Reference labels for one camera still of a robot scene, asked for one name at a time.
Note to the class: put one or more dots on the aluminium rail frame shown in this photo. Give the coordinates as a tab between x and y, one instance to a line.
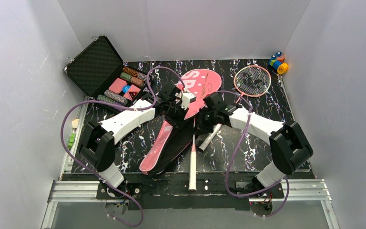
79	202

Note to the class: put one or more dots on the pink card deck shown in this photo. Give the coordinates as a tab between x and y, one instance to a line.
118	85
132	93

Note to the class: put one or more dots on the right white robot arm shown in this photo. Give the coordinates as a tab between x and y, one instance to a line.
289	146

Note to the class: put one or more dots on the green purple chip stack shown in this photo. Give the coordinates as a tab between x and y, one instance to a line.
115	105

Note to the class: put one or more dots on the colourful toy blocks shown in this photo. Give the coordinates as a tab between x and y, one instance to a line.
277	61

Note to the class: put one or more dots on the purple patterned chip stack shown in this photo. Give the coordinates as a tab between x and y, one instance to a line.
116	97

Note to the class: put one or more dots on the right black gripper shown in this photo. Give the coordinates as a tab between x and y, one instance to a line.
208	118

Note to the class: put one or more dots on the beige clip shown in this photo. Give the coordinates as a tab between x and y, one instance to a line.
75	123

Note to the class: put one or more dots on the green clip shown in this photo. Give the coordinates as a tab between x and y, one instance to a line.
71	141

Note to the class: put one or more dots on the brown striped chip stack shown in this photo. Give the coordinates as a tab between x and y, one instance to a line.
134	73

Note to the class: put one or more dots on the green red chip stack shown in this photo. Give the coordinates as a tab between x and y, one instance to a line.
134	80

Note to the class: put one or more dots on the pink racket bag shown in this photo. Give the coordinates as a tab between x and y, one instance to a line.
173	139

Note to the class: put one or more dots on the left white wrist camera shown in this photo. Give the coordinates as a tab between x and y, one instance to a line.
186	99

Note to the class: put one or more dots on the blue dealer chip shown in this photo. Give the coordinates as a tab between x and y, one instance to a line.
125	89

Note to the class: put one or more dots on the black poker chip case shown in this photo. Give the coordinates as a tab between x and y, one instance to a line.
97	67

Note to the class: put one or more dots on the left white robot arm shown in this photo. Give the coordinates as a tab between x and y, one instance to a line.
98	141

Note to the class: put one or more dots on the pink badminton racket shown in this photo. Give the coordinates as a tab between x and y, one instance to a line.
250	81
192	172

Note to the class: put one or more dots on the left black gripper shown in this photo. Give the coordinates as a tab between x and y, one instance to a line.
177	114

